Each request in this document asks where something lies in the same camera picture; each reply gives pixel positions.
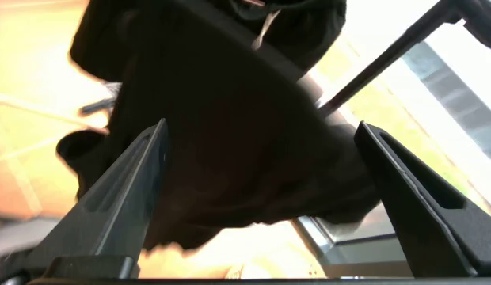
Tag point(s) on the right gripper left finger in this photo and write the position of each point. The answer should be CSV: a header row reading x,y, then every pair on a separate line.
x,y
111,221

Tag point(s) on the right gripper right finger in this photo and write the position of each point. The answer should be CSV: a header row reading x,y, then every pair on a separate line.
x,y
439,221

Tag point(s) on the black garment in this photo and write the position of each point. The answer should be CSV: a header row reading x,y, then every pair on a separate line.
x,y
237,158

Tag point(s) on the black clothes rack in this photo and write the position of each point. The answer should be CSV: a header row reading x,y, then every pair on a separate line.
x,y
388,51

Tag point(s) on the window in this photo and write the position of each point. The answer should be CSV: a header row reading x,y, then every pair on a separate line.
x,y
459,111

